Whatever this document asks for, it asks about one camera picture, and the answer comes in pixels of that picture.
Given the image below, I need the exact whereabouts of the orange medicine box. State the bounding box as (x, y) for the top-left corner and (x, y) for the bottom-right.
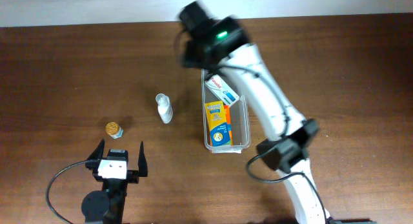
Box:
(224, 105), (233, 145)

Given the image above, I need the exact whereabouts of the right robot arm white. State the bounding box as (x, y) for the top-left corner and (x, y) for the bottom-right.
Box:
(177, 1), (332, 223)

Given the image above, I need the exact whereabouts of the small gold lid jar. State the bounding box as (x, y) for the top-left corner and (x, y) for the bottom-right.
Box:
(105, 122), (123, 139)

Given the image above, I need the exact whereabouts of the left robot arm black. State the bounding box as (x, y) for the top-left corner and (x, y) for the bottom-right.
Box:
(81, 139), (148, 224)

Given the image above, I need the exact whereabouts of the white green medicine box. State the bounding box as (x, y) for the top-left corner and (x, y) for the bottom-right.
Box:
(205, 75), (239, 107)

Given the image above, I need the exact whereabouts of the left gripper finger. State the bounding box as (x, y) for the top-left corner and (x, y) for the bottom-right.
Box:
(137, 142), (148, 177)
(87, 139), (105, 160)

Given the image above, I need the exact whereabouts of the white spray bottle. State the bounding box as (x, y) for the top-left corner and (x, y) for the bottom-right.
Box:
(156, 94), (173, 124)

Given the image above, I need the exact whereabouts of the clear plastic container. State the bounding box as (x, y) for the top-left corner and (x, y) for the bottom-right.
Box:
(201, 70), (250, 154)

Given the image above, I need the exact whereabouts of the yellow medicine box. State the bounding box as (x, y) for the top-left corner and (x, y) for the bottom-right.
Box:
(205, 101), (231, 147)

